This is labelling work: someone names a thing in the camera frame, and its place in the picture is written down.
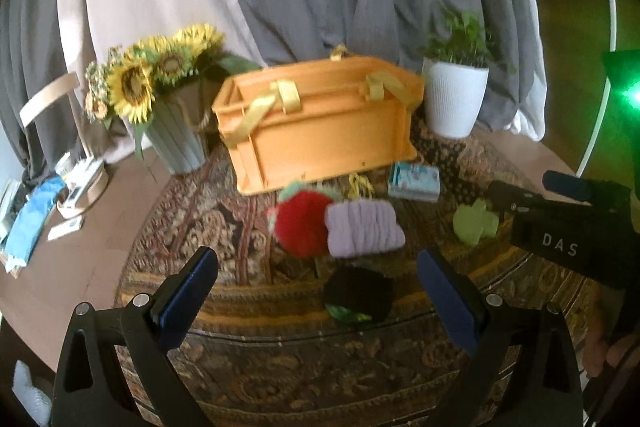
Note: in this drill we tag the red fluffy plush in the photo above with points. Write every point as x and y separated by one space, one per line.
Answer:
302 222

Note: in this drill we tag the white remotes in tray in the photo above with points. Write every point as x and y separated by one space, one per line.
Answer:
82 179

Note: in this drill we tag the brown paper bag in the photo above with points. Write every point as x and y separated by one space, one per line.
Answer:
200 102

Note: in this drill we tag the white remote control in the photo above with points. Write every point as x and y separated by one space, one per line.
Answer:
65 229

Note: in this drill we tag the potted plant in white pot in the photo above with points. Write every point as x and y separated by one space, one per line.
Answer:
455 97

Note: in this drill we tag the orange plastic crate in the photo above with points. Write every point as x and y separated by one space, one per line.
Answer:
325 142

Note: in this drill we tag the blue cloth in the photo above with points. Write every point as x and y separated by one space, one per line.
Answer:
32 217

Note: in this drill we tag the patterned rug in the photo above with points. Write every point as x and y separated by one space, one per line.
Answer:
300 367

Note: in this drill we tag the white sheer curtain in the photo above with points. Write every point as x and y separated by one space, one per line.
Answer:
530 112

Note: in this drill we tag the person's right hand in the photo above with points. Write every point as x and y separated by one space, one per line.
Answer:
596 342

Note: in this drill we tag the sunflower bouquet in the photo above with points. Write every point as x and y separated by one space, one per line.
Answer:
132 82

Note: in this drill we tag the narrow grey curtain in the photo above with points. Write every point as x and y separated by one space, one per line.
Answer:
30 52

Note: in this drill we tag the yellow yarn tassel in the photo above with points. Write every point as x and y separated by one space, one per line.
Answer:
361 187

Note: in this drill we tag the grey ribbed vase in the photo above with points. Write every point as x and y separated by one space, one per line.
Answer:
175 142

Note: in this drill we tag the round wooden tray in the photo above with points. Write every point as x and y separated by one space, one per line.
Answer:
87 199

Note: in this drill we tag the black soft cloth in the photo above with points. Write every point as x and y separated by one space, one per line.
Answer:
357 289

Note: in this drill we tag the blue tissue pack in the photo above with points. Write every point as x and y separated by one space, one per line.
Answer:
414 181

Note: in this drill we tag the purple knitted cloth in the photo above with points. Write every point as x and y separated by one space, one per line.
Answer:
362 227

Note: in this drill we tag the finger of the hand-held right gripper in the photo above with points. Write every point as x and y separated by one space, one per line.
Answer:
565 186
515 197

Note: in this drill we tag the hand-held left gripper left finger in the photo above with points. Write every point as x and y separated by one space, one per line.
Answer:
187 302

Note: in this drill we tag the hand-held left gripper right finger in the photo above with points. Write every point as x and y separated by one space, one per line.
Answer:
445 307

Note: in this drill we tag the wooden chair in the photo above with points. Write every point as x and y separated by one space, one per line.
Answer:
47 97

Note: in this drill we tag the dark green soft item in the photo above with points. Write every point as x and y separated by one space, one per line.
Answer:
347 316

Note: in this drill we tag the light green soft toy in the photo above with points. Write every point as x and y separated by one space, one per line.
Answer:
475 222

